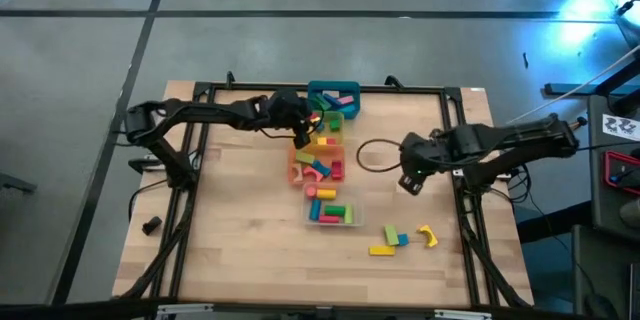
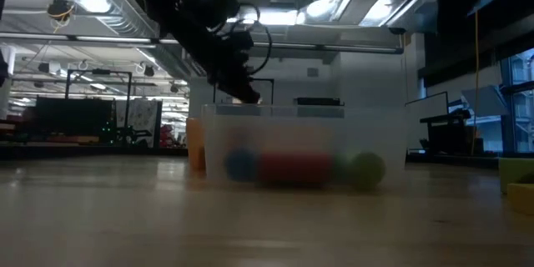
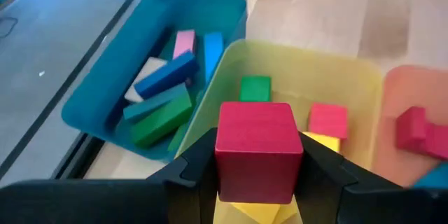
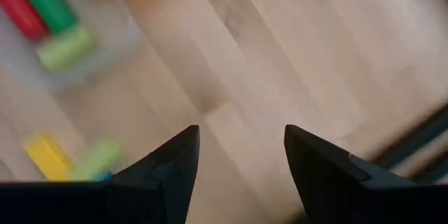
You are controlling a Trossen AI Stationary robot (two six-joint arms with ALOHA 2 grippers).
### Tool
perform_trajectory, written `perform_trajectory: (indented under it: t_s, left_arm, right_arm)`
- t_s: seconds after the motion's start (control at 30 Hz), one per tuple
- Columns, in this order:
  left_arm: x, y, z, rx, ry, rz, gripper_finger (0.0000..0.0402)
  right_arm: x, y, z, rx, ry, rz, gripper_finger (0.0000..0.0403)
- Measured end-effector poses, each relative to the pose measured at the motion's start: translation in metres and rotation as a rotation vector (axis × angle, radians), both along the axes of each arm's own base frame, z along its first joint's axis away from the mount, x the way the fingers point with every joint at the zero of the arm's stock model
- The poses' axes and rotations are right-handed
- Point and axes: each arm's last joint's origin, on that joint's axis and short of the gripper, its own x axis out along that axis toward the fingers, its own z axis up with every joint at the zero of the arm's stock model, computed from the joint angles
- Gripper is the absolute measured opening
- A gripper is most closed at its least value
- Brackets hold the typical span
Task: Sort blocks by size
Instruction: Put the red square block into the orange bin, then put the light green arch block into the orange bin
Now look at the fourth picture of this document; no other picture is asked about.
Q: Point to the long red cylinder block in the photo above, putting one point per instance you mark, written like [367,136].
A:
[21,10]

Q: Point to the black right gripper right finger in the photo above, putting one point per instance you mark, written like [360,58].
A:
[332,192]

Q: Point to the black aluminium table frame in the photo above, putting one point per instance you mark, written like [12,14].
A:
[420,136]

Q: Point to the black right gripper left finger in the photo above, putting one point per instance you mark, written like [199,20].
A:
[150,196]

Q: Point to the light green cylinder block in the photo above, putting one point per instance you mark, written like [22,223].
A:
[66,49]

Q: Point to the small blue block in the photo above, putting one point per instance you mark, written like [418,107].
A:
[103,177]

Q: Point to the yellow plank block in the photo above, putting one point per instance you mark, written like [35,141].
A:
[45,157]

